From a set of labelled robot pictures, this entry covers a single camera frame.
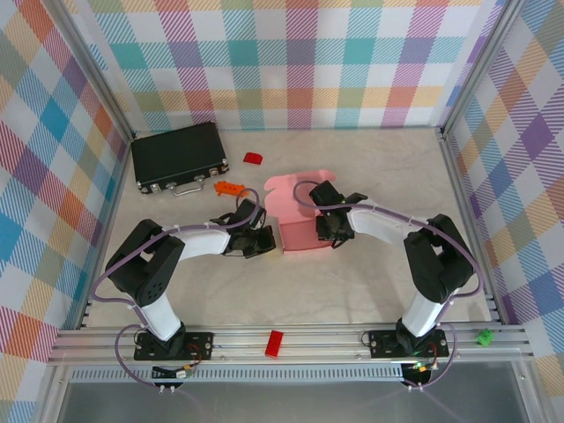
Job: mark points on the pink paper box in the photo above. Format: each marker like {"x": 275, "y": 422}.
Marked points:
{"x": 299, "y": 235}

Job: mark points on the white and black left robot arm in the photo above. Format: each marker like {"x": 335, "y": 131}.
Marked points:
{"x": 202, "y": 242}

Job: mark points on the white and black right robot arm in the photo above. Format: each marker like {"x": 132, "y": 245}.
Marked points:
{"x": 379, "y": 224}

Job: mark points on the orange plastic toy piece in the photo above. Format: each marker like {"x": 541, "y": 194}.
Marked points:
{"x": 228, "y": 188}

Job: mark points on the small red curved brick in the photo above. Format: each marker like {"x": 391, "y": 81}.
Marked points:
{"x": 253, "y": 158}

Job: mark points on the long red rectangular brick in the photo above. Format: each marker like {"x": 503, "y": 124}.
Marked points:
{"x": 274, "y": 343}

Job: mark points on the black round controller board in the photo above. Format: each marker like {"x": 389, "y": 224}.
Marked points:
{"x": 417, "y": 374}

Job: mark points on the green plastic block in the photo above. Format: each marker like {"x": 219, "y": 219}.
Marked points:
{"x": 484, "y": 338}

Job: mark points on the long aluminium base rail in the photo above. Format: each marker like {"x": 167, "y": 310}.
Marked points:
{"x": 317, "y": 348}

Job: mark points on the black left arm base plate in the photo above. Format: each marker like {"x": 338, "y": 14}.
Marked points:
{"x": 200, "y": 346}

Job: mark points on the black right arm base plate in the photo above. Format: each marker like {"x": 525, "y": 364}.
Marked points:
{"x": 381, "y": 343}

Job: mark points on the aluminium side rail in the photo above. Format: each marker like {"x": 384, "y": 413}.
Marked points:
{"x": 473, "y": 211}
{"x": 99, "y": 229}

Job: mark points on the aluminium corner post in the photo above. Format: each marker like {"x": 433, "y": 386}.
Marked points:
{"x": 480, "y": 70}
{"x": 94, "y": 70}

